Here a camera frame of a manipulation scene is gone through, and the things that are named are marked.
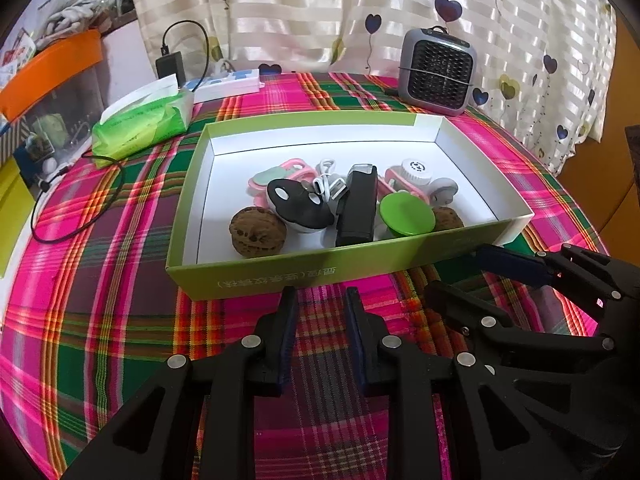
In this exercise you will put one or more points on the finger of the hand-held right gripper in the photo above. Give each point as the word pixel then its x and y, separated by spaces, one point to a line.
pixel 465 310
pixel 510 262

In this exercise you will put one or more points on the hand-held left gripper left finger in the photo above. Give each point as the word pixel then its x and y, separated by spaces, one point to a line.
pixel 287 340

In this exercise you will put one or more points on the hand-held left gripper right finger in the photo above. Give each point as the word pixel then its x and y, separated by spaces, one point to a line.
pixel 356 340

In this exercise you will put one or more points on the small walnut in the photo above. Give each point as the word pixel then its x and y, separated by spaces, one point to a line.
pixel 448 220

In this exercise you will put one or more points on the green cardboard box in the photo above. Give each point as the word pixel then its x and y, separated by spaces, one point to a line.
pixel 235 280

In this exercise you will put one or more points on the small white mushroom head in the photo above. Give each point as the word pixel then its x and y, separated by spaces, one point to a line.
pixel 442 190

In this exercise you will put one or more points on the large walnut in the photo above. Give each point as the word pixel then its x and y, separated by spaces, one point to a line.
pixel 257 232

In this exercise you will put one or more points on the white attachment with green cap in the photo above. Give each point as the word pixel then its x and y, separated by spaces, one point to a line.
pixel 405 215

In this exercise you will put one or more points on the black round massager head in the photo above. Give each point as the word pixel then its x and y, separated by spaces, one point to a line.
pixel 300 210

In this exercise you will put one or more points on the white round printed head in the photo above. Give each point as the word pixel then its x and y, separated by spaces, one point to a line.
pixel 416 170

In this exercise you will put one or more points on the pink clip attachment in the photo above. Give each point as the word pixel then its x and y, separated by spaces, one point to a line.
pixel 395 184

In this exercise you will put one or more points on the pink attachment with grey pad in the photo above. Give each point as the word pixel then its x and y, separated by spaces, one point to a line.
pixel 275 176

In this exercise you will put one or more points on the pink green plaid tablecloth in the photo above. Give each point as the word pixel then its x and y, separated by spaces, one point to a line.
pixel 125 310

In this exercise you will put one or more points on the wooden cabinet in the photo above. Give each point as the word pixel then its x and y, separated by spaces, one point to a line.
pixel 615 110

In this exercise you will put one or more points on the grey desktop heater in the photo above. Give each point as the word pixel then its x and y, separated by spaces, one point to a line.
pixel 435 70

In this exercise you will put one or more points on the green tissue pack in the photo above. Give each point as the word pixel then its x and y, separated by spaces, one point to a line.
pixel 140 125

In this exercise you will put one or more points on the white power strip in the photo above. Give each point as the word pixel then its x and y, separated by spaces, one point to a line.
pixel 230 85

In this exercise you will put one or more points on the white plug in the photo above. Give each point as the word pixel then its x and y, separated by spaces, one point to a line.
pixel 226 66

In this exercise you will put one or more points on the small white ball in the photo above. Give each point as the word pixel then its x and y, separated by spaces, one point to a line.
pixel 49 165

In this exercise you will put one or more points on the yellow-green box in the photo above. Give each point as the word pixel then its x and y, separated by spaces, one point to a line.
pixel 12 210

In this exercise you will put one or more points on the cream curtain with heart print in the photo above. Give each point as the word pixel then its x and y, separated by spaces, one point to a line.
pixel 325 10

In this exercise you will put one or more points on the clear storage bin orange lid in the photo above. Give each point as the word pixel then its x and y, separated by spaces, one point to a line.
pixel 50 67

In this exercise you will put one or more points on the pile of white bags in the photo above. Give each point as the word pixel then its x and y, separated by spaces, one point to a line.
pixel 80 5

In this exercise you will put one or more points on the colourful packets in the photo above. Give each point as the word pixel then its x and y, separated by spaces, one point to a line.
pixel 17 50

